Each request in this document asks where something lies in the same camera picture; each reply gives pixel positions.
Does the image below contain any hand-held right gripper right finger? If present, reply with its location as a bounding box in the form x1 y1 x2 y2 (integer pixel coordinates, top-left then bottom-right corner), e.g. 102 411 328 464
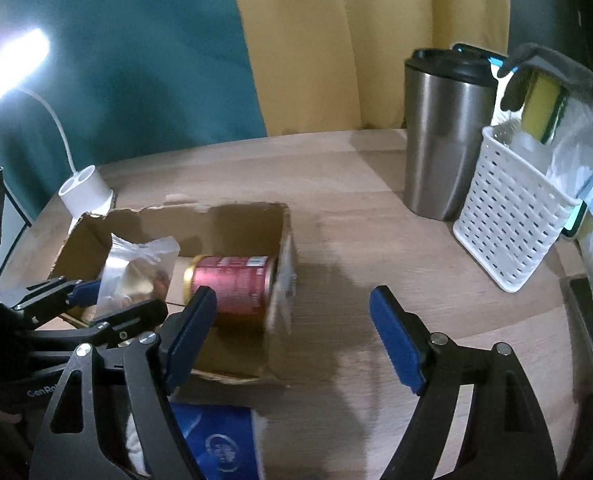
369 285 559 480

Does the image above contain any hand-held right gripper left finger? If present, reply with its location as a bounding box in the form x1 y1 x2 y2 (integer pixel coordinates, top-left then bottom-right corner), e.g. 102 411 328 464
29 286 218 480

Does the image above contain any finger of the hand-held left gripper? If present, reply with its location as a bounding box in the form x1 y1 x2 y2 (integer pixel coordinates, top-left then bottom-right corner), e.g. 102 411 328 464
14 277 102 323
36 300 168 348

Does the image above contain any clear plastic zip bag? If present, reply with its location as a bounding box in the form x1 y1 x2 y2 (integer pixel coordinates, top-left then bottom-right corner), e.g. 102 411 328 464
96 233 181 318

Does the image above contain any blue and white packet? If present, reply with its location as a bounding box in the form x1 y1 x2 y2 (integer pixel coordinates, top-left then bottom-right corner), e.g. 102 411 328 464
169 401 257 480

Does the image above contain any brown cardboard box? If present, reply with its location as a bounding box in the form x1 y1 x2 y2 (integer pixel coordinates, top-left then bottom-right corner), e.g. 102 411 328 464
51 202 299 386

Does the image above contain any white cotton pad bag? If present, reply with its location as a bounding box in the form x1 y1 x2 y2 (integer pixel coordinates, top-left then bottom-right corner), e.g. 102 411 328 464
121 405 152 476

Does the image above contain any yellow lid jar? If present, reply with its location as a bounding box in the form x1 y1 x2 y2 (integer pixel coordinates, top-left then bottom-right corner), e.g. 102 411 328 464
184 255 277 328

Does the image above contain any white desk lamp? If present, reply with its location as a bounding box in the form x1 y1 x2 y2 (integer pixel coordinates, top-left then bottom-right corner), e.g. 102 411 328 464
0 27 114 221

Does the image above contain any white perforated plastic basket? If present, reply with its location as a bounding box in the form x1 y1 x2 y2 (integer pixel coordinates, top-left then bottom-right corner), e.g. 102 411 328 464
452 125 584 293

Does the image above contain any steel tumbler with black lid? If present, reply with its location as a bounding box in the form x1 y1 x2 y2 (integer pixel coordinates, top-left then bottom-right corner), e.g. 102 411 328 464
403 47 497 222

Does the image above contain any teal curtain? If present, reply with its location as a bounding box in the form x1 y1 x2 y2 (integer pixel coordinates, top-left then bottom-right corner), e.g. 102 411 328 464
0 0 270 221

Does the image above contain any crumpled clear plastic bag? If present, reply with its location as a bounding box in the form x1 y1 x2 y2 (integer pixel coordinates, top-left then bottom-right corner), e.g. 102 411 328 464
546 95 593 221

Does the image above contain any yellow and green sponge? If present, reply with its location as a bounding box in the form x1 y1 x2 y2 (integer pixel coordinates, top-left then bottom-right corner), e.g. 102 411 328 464
521 71 569 143

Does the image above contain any dark phone with lit edge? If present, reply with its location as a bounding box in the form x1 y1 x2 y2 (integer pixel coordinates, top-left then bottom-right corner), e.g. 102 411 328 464
451 42 509 68

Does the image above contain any yellow curtain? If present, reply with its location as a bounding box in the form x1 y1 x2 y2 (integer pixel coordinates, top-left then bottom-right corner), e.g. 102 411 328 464
224 0 514 136

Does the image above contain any dark green curtain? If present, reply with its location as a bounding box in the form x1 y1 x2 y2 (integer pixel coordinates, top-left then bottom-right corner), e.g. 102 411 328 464
506 0 593 111

